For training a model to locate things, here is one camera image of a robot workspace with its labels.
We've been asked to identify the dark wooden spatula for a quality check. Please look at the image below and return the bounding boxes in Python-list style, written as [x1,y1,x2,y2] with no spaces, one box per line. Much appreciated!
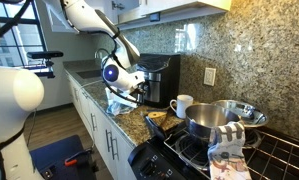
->
[158,108,177,129]

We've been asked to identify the window with dark frame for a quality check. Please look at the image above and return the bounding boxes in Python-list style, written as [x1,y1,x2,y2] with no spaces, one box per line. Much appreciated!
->
[0,0,54,79]

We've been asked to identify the white base kitchen cabinets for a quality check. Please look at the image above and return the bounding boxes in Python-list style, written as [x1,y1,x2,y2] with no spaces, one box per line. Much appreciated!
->
[64,71,138,180]

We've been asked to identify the black and steel tongs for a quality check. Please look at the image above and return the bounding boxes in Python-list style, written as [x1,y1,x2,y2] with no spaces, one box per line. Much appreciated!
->
[143,114,168,141]

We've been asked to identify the curved sink faucet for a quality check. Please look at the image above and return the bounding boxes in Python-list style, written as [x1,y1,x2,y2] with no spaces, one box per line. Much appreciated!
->
[94,48,111,62]

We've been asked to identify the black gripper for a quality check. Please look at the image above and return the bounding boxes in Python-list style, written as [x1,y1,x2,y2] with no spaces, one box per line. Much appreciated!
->
[131,80,149,96]

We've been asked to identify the black stereo camera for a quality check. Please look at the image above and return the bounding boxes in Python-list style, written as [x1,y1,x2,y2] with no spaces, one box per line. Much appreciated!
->
[26,50,65,60]

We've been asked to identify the white ceramic mug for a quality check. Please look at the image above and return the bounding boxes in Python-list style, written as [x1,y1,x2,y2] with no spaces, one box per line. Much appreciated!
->
[169,94,194,120]

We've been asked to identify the metal cabinet bar handle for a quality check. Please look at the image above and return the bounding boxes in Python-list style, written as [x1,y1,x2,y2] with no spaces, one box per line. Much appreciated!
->
[105,129,113,153]
[110,136,120,162]
[90,112,98,132]
[73,87,80,103]

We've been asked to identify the black electric stove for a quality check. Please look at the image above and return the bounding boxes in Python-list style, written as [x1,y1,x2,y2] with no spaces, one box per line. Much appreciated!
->
[127,118,299,180]

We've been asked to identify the dark blue robot base platform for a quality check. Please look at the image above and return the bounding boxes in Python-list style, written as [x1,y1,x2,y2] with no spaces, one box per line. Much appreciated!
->
[28,134,100,180]

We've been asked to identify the orange handled tool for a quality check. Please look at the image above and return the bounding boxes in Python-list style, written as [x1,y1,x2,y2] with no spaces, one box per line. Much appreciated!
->
[64,159,78,167]

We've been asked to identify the deep stainless steel pot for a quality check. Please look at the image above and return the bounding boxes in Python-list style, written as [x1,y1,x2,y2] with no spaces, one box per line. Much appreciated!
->
[184,103,242,139]

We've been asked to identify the shallow stainless steel bowl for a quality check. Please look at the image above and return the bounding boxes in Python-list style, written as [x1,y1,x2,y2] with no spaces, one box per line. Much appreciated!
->
[211,99,269,129]

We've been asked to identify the white wall outlet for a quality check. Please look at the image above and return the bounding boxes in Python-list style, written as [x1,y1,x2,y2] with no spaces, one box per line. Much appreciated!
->
[203,67,217,87]

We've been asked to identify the black coffee machine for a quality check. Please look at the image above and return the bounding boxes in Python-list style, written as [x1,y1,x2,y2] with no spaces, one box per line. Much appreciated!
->
[135,53,182,109]

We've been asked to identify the black camera stand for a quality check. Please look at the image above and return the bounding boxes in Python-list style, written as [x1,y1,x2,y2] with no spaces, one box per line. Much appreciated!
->
[22,58,57,80]

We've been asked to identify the kitchen sink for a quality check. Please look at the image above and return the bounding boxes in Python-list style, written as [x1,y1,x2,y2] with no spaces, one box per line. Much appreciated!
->
[76,68,104,80]

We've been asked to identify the small black under-cabinet box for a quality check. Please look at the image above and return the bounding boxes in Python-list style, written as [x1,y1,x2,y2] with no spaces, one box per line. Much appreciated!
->
[149,12,162,23]

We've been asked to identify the patterned dish towel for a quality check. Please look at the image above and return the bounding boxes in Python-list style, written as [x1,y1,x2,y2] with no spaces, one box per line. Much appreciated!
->
[207,120,253,180]

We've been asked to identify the black camera cable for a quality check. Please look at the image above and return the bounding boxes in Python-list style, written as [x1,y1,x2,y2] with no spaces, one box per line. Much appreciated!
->
[25,109,39,148]

